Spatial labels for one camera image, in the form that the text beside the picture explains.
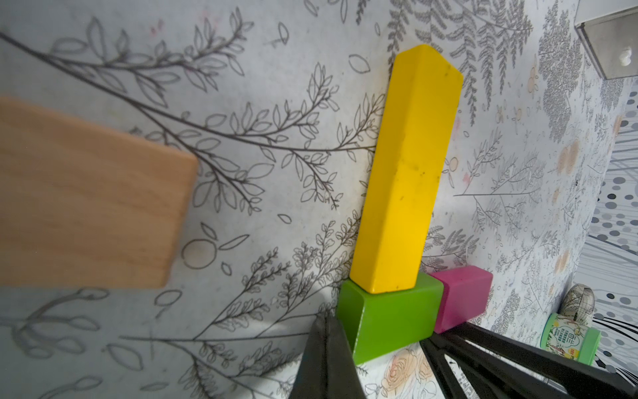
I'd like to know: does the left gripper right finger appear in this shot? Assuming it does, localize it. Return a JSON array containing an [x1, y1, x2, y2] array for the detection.
[[326, 317, 366, 399]]

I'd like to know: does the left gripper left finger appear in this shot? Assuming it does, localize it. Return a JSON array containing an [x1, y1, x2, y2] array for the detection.
[[289, 316, 327, 399]]

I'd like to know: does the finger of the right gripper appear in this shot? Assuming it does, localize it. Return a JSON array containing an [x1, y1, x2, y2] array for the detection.
[[420, 336, 474, 398], [450, 323, 637, 398]]

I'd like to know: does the green building block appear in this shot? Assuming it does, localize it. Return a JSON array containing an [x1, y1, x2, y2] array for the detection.
[[337, 274, 444, 366]]

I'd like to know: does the magenta building block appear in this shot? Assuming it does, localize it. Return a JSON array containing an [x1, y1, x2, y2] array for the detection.
[[431, 265, 493, 334]]

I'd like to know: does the yellow building block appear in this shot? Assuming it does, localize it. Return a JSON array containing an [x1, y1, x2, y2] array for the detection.
[[350, 44, 464, 294]]

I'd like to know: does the natural wood building block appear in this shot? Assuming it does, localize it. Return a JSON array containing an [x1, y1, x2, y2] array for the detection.
[[1, 97, 198, 289]]

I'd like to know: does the green round lid container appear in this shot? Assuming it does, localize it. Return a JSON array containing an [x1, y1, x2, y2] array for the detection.
[[539, 314, 601, 366]]

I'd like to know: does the white mini drawer cabinet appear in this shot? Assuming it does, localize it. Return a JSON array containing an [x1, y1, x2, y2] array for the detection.
[[574, 0, 637, 80]]

